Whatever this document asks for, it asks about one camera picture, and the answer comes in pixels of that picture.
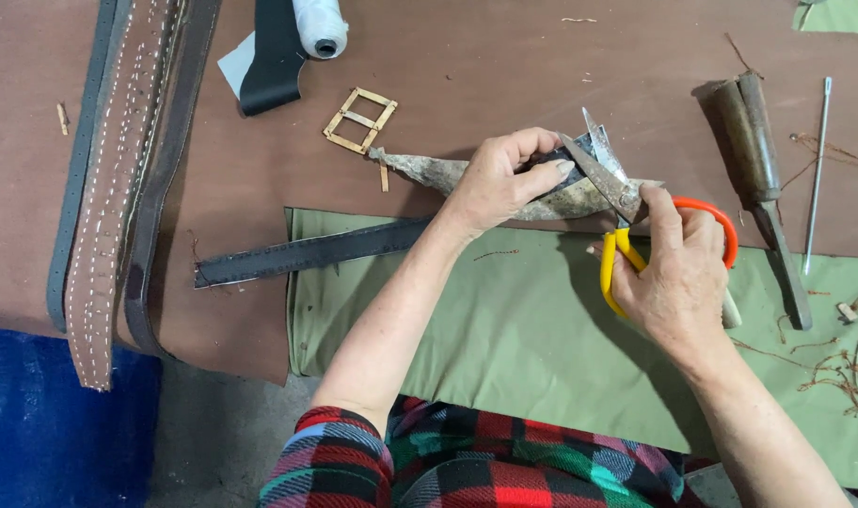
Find person's left hand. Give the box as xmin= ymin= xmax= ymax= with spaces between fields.
xmin=442 ymin=127 xmax=577 ymax=243

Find person's right hand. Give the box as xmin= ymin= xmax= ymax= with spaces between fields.
xmin=587 ymin=183 xmax=739 ymax=358

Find worn grey leather strap piece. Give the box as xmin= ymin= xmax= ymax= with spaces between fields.
xmin=367 ymin=130 xmax=666 ymax=222

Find yellow and orange handled scissors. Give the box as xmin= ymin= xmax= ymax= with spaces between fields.
xmin=559 ymin=107 xmax=740 ymax=320

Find brown leather sheet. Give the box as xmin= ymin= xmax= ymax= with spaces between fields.
xmin=0 ymin=0 xmax=858 ymax=388

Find green cloth sheet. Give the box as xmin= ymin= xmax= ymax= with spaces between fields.
xmin=285 ymin=207 xmax=858 ymax=496

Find thin metal awl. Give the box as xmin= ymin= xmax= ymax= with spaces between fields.
xmin=802 ymin=76 xmax=834 ymax=277

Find tangle of brown thread scraps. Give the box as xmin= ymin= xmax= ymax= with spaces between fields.
xmin=729 ymin=288 xmax=858 ymax=419

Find loose brown thread strand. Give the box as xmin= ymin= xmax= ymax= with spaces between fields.
xmin=782 ymin=130 xmax=858 ymax=193

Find white thread spool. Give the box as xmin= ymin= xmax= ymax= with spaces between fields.
xmin=291 ymin=0 xmax=350 ymax=60

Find black leather piece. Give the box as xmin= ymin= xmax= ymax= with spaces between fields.
xmin=238 ymin=0 xmax=309 ymax=118

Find red green plaid shirt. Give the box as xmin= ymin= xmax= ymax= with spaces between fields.
xmin=257 ymin=395 xmax=715 ymax=508

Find white paper piece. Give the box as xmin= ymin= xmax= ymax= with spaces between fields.
xmin=216 ymin=31 xmax=258 ymax=100

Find small green cloth piece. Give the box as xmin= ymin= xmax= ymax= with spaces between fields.
xmin=792 ymin=0 xmax=858 ymax=36

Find dark brown leather belt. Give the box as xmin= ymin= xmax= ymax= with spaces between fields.
xmin=123 ymin=0 xmax=222 ymax=361

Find brown white-stitched leather belt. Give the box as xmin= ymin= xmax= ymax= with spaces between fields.
xmin=64 ymin=0 xmax=184 ymax=393

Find grey perforated belt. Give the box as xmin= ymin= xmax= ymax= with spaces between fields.
xmin=46 ymin=0 xmax=121 ymax=334

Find blue fabric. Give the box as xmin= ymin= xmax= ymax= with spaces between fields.
xmin=0 ymin=328 xmax=164 ymax=508

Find light wooden handle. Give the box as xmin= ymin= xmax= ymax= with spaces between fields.
xmin=721 ymin=288 xmax=743 ymax=330

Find brass buckle frame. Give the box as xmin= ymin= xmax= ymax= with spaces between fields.
xmin=322 ymin=87 xmax=399 ymax=155

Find wooden handled chisel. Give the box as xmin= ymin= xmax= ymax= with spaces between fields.
xmin=706 ymin=71 xmax=815 ymax=333

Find black perforated belt strap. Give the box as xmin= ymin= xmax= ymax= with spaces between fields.
xmin=192 ymin=215 xmax=437 ymax=290

